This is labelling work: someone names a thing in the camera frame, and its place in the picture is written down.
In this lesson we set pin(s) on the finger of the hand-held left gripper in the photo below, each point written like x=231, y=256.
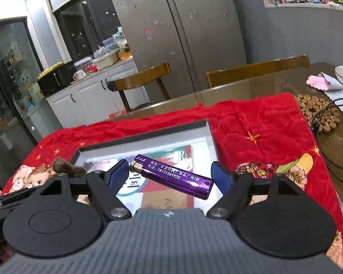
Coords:
x=14, y=195

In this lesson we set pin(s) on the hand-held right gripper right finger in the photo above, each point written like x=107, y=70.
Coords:
x=217, y=175

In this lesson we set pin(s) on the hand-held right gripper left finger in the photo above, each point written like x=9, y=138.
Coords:
x=118, y=175

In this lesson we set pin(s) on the purple lighter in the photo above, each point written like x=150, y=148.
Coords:
x=171, y=178

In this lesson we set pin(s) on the shallow grey-framed box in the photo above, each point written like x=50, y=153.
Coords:
x=160, y=137

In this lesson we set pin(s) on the brown furry item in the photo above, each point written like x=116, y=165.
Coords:
x=67, y=168

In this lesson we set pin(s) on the red printed blanket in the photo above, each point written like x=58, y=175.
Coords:
x=260, y=120

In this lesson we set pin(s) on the white kitchen cabinet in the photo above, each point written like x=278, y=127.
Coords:
x=91, y=91

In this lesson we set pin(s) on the wooden chair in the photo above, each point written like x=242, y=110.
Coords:
x=143, y=77
x=245, y=72

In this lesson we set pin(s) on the glass sliding door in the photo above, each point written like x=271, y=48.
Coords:
x=11, y=91

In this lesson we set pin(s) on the white mug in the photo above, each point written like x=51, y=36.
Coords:
x=77, y=75

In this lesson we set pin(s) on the black microwave oven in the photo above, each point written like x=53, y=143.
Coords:
x=54, y=81

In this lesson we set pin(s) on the beige basket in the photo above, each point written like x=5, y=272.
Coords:
x=105, y=60

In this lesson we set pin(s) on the wooden bead trivet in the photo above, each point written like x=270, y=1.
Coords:
x=311, y=105

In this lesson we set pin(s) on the row of golden balls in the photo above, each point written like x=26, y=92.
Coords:
x=50, y=70

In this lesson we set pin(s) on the silver double-door refrigerator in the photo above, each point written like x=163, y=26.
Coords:
x=174, y=34

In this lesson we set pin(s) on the pale grey cloth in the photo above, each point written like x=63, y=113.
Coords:
x=336, y=87

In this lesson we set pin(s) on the dark window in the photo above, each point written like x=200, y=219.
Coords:
x=85, y=20

